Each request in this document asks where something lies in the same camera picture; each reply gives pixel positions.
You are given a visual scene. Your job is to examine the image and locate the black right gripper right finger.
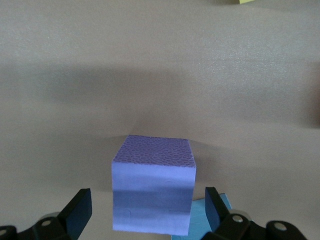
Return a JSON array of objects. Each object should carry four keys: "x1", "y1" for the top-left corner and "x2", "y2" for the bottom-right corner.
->
[{"x1": 202, "y1": 186, "x2": 308, "y2": 240}]

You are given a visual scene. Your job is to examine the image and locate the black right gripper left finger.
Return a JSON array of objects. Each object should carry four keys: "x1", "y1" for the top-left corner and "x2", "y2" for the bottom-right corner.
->
[{"x1": 0, "y1": 188, "x2": 93, "y2": 240}]

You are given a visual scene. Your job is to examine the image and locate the light blue foam cube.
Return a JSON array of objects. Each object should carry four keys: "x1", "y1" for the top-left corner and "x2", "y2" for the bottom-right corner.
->
[{"x1": 171, "y1": 192, "x2": 233, "y2": 240}]

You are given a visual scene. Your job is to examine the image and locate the purple foam cube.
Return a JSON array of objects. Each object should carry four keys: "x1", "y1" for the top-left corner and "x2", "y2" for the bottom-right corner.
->
[{"x1": 111, "y1": 134, "x2": 197, "y2": 237}]

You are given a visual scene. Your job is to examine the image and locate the yellow foam cube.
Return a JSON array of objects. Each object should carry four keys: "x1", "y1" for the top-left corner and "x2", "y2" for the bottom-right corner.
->
[{"x1": 216, "y1": 0, "x2": 253, "y2": 6}]

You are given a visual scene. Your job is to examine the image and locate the brown table mat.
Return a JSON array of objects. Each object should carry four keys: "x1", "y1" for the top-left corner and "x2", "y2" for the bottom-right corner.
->
[{"x1": 0, "y1": 0, "x2": 320, "y2": 240}]

